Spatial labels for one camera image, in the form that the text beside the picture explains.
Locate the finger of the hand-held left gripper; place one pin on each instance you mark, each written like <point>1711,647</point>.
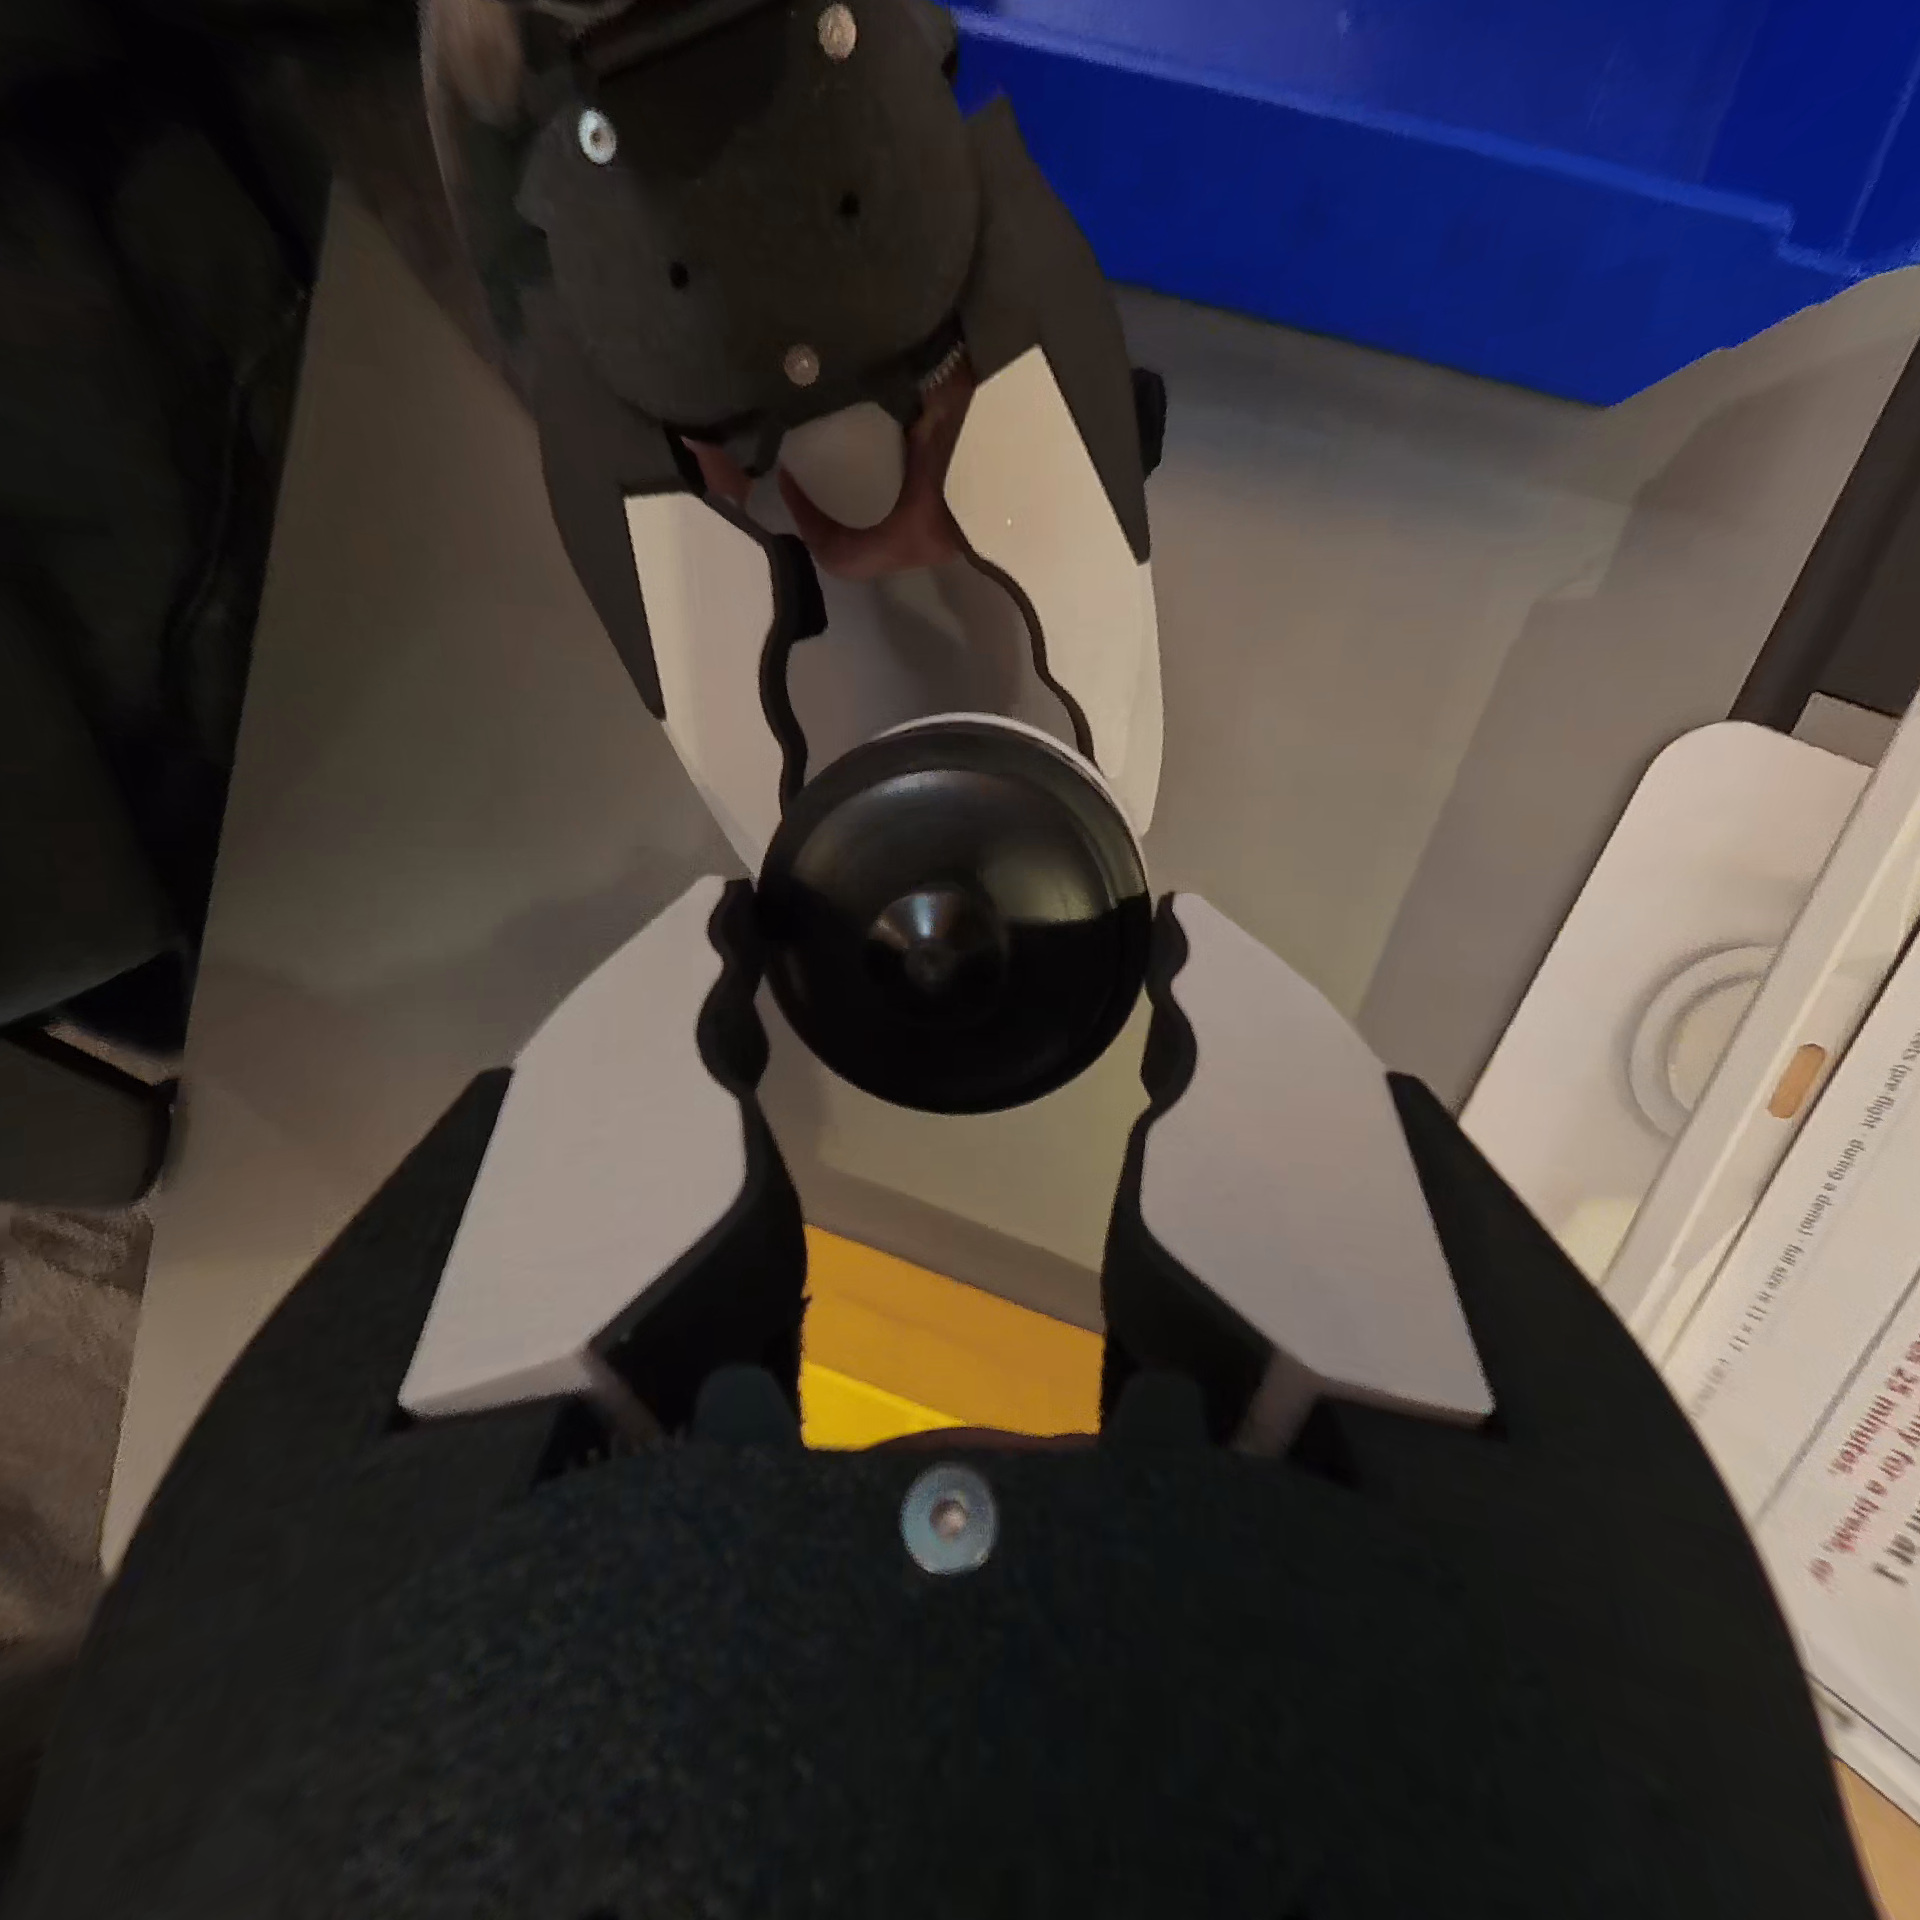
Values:
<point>704,646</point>
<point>1066,569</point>

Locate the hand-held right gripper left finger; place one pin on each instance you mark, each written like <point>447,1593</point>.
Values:
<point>587,1201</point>

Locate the person's dark clothed torso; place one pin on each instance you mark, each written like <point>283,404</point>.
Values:
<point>119,599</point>

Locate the blue plastic bin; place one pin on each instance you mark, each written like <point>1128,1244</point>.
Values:
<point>1350,149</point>

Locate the yellow plastic bin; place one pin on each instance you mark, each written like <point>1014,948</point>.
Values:
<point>932,1350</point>

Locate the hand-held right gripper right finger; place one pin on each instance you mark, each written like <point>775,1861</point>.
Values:
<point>1306,1201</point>

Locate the printed instruction sheet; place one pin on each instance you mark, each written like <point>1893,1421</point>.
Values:
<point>1846,1350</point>

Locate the black bottle lid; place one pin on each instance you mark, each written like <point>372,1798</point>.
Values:
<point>856,869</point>

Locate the instruction sheet on stand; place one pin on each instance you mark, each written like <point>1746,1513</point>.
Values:
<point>1652,974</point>

